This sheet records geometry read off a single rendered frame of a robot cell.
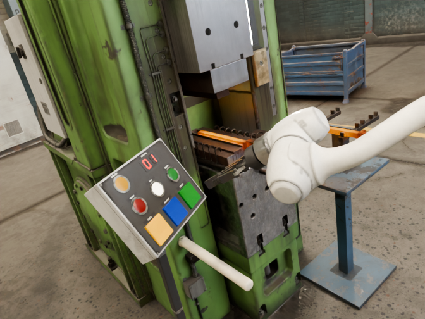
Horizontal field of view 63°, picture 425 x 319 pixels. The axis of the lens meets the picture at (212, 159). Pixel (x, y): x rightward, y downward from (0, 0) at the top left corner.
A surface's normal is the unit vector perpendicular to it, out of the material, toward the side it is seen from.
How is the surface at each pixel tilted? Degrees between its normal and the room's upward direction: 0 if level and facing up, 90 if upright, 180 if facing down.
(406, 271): 0
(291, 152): 14
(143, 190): 60
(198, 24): 90
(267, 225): 90
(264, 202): 90
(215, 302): 90
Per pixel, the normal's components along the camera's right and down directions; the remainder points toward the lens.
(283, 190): -0.38, 0.65
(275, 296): 0.63, 0.20
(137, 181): 0.68, -0.43
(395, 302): -0.19, -0.90
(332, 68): -0.62, 0.41
